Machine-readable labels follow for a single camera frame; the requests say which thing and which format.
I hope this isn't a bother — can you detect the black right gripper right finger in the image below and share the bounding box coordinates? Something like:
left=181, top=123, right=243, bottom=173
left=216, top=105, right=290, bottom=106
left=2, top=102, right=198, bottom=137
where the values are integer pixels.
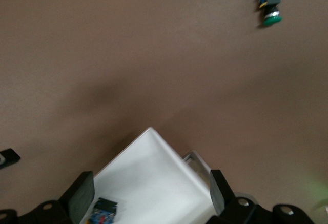
left=206, top=169, right=316, bottom=224

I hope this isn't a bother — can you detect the brown table mat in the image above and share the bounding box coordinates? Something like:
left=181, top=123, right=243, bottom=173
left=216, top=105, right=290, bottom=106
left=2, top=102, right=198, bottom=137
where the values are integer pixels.
left=0, top=0, right=328, bottom=224

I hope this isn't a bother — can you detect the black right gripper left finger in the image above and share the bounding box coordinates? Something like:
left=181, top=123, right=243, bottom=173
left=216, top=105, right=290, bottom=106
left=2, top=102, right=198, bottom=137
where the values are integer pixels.
left=0, top=171, right=95, bottom=224

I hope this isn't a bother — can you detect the white cabinet drawer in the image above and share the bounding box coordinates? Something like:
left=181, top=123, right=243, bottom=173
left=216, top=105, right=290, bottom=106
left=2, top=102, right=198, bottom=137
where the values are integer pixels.
left=81, top=126, right=215, bottom=224

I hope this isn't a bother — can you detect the red push button switch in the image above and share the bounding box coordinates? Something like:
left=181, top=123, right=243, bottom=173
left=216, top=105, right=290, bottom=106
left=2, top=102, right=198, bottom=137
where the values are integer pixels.
left=88, top=197, right=118, bottom=224

